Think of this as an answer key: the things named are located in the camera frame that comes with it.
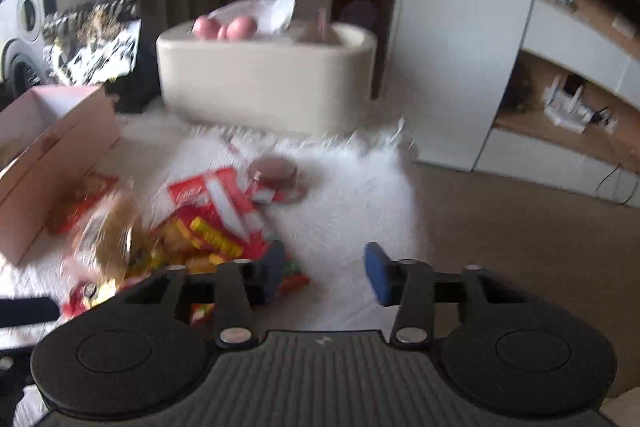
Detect brown round snack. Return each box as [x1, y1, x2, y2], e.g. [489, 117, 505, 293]
[247, 157, 309, 206]

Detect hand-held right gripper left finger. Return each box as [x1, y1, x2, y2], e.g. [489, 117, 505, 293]
[125, 239, 287, 349]

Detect black gold-print snack bag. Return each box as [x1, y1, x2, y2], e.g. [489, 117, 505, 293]
[42, 0, 142, 86]

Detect black cable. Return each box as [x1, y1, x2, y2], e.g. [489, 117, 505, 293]
[595, 164, 640, 206]

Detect white knitted tablecloth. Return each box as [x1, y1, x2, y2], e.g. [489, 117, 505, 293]
[0, 109, 427, 427]

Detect red long snack packet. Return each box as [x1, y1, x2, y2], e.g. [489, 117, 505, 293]
[167, 167, 267, 258]

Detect white router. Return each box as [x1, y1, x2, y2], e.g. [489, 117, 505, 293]
[544, 77, 592, 134]

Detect white wooden shelf cabinet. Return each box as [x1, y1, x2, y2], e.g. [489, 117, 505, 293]
[390, 0, 640, 208]

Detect cream oval storage bin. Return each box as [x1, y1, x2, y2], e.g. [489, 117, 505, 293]
[156, 21, 378, 138]

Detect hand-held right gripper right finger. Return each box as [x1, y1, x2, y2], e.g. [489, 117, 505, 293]
[364, 241, 528, 349]

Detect grey washing machine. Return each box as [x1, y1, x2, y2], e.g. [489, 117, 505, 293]
[0, 0, 56, 98]

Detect pink cardboard box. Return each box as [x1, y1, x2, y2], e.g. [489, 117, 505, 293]
[0, 84, 121, 265]

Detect pink round toy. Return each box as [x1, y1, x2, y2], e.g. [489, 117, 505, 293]
[194, 16, 259, 42]

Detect clear-wrapped bread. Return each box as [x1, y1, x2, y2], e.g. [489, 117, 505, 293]
[72, 191, 144, 289]

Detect white tissue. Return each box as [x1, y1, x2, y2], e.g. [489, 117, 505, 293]
[207, 0, 297, 34]

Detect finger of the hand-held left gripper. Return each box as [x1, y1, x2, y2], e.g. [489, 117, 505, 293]
[0, 346, 33, 390]
[0, 296, 55, 324]

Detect green red snack packet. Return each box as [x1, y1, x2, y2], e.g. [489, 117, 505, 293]
[277, 259, 312, 299]

